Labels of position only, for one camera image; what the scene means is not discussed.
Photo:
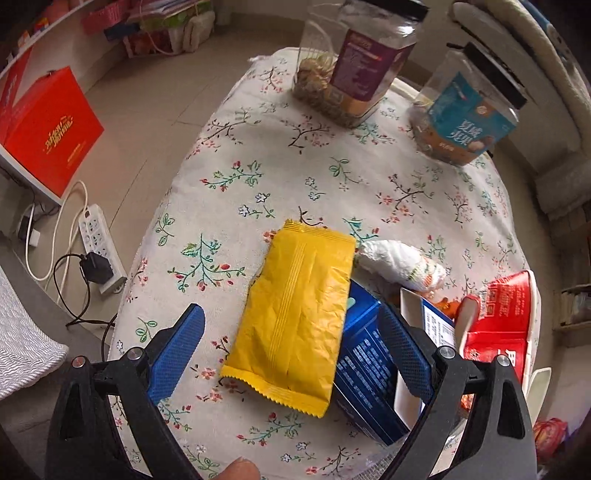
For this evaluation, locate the black power adapter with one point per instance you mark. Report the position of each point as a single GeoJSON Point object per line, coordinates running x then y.
{"type": "Point", "coordinates": [97, 267]}

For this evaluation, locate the grey woven cloth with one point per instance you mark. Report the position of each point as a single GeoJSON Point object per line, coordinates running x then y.
{"type": "Point", "coordinates": [23, 341]}

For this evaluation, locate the red gift box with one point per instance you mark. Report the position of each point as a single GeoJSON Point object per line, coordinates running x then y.
{"type": "Point", "coordinates": [51, 134]}

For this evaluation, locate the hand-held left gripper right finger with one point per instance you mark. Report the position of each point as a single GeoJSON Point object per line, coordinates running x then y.
{"type": "Point", "coordinates": [406, 355]}

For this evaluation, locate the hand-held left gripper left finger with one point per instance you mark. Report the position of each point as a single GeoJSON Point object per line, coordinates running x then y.
{"type": "Point", "coordinates": [178, 355]}

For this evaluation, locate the pink plastic basket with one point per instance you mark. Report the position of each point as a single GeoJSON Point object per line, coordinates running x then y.
{"type": "Point", "coordinates": [104, 17]}

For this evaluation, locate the yellow snack packet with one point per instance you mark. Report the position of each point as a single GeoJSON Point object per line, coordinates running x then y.
{"type": "Point", "coordinates": [291, 314]}

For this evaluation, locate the white charger plug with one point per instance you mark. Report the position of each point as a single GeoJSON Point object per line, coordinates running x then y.
{"type": "Point", "coordinates": [32, 237]}

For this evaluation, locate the grey office chair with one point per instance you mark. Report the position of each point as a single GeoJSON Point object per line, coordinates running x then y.
{"type": "Point", "coordinates": [561, 184]}

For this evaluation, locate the white shelf unit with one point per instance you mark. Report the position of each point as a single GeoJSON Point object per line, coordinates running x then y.
{"type": "Point", "coordinates": [46, 34]}

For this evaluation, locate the white fuzzy cloth item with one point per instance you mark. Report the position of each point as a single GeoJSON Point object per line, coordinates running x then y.
{"type": "Point", "coordinates": [198, 30]}

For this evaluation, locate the white wrapper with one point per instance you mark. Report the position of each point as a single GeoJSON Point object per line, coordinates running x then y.
{"type": "Point", "coordinates": [397, 261]}

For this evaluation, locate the purple label plastic jar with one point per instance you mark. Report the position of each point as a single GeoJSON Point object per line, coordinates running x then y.
{"type": "Point", "coordinates": [364, 60]}

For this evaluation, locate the blue cardboard box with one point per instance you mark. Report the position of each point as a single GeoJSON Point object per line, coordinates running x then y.
{"type": "Point", "coordinates": [364, 369]}

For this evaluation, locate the red and white carton box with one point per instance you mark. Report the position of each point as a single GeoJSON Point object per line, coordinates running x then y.
{"type": "Point", "coordinates": [503, 314]}

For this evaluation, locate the blue label plastic jar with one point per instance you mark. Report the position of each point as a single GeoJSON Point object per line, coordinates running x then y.
{"type": "Point", "coordinates": [466, 120]}

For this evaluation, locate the floral tablecloth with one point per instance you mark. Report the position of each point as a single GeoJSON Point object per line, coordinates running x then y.
{"type": "Point", "coordinates": [277, 184]}

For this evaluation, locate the white power strip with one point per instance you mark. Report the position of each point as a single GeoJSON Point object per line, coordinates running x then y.
{"type": "Point", "coordinates": [94, 235]}

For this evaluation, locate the wooden shelf unit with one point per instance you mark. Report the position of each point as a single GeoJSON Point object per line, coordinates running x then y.
{"type": "Point", "coordinates": [572, 304]}

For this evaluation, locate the person's left hand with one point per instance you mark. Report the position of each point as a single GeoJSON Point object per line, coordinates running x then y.
{"type": "Point", "coordinates": [239, 470]}

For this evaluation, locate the red plastic bag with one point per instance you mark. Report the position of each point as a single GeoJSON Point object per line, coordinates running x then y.
{"type": "Point", "coordinates": [549, 434]}

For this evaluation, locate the stack of papers and bags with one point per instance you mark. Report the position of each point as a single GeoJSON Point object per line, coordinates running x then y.
{"type": "Point", "coordinates": [152, 41]}

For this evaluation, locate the red paper bag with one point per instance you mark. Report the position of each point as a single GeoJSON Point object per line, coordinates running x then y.
{"type": "Point", "coordinates": [11, 92]}

